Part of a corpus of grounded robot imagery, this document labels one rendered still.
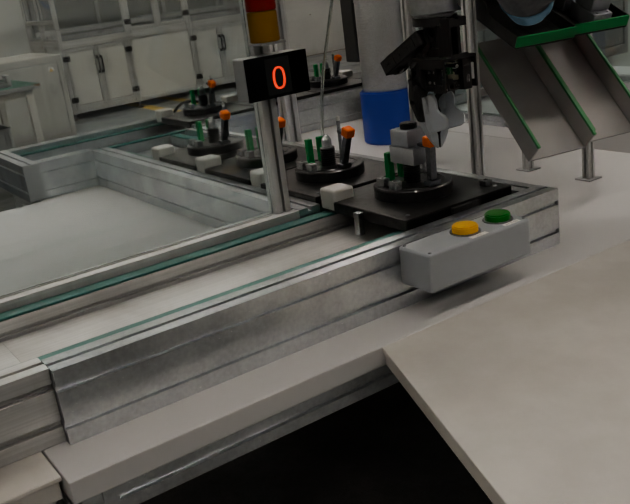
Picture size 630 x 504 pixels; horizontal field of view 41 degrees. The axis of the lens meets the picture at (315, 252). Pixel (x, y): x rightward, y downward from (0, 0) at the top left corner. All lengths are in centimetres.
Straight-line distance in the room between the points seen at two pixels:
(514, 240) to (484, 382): 33
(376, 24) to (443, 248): 124
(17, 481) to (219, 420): 24
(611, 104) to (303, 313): 86
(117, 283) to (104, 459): 38
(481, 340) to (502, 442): 26
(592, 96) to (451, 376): 84
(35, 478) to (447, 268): 62
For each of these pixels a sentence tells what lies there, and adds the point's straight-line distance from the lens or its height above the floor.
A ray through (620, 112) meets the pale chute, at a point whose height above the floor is 102.
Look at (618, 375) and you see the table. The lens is 109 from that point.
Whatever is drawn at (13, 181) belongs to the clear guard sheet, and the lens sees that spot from 132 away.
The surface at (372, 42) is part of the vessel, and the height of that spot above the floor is 115.
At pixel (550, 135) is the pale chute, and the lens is 163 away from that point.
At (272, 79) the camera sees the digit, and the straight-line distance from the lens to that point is 142.
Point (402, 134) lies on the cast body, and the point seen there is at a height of 108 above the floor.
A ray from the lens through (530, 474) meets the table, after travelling 91.
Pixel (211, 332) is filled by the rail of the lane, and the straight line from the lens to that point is 112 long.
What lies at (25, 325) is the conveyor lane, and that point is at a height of 93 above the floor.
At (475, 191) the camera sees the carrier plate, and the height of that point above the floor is 97.
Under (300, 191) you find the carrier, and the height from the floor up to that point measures 97.
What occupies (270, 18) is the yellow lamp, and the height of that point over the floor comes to 130.
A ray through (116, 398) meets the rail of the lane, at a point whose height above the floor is 90.
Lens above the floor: 137
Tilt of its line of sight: 19 degrees down
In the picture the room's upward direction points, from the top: 7 degrees counter-clockwise
